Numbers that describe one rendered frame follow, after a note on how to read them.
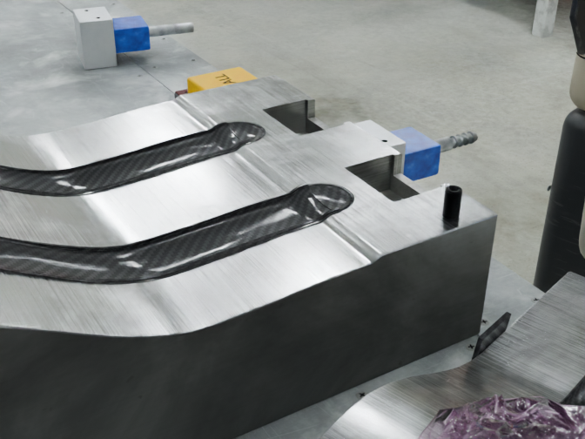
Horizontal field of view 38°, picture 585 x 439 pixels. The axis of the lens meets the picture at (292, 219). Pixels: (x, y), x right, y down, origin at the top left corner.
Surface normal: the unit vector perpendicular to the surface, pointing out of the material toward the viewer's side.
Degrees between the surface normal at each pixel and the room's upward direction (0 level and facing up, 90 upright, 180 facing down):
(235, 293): 3
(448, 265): 90
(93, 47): 90
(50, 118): 0
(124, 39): 90
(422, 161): 90
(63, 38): 0
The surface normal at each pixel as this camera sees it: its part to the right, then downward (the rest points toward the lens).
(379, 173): 0.52, 0.44
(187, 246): 0.07, -0.72
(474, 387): 0.31, -0.94
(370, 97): 0.01, -0.86
